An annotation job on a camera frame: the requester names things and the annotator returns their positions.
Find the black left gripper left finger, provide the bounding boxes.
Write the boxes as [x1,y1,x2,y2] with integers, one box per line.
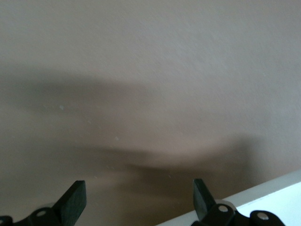
[0,180,87,226]

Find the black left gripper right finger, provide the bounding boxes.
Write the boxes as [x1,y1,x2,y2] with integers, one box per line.
[190,178,285,226]

